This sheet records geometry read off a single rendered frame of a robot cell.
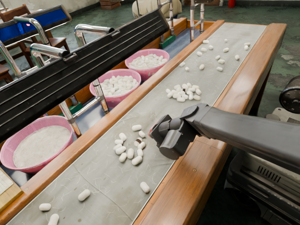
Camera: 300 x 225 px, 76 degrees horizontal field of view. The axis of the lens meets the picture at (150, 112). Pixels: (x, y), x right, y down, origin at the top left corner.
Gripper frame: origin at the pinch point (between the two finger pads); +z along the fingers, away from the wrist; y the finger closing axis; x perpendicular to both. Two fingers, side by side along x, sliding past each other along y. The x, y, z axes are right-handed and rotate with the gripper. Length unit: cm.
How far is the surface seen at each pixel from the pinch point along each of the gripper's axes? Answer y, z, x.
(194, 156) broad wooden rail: 0.8, -13.6, 11.0
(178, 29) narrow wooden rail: -112, 42, -29
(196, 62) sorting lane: -60, 9, -5
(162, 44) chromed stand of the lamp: -82, 40, -27
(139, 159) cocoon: 10.1, -1.9, 1.8
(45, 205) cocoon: 36.3, 8.6, -7.3
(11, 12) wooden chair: -73, 186, -173
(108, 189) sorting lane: 22.6, 1.3, 1.4
